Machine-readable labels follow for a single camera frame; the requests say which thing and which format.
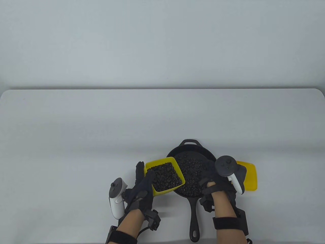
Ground person's left hand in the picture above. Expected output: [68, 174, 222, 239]
[123, 161, 155, 217]

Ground person's right hand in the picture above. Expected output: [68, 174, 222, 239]
[198, 161, 237, 202]

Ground yellow plastic container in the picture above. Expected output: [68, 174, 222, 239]
[144, 157, 186, 197]

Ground heap of coffee beans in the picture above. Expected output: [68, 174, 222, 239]
[146, 162, 183, 192]

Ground yellow container lid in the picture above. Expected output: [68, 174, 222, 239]
[236, 161, 258, 191]

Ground black cast iron frying pan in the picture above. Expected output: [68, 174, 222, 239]
[166, 139, 220, 242]

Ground person's right forearm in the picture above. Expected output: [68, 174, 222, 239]
[210, 190, 247, 244]

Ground person's left forearm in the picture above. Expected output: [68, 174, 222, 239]
[116, 210, 145, 244]

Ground white grey right controller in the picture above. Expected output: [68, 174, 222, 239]
[215, 156, 247, 195]

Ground white grey controller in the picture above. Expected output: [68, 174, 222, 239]
[215, 156, 247, 195]
[109, 178, 129, 220]

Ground white grey left controller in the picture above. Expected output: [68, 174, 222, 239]
[109, 178, 129, 220]

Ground black left glove sensor box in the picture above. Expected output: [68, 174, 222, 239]
[143, 210, 162, 231]

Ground black glove sensor box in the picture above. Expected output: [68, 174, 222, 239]
[199, 195, 214, 213]
[143, 210, 162, 231]

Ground black right glove sensor box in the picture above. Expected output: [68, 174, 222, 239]
[199, 195, 214, 213]

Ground black left wrist strap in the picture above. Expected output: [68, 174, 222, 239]
[105, 225, 138, 244]

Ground black wrist strap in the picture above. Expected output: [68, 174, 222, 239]
[105, 225, 138, 244]
[213, 212, 249, 233]

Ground black right wrist strap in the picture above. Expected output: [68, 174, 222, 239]
[213, 212, 249, 233]

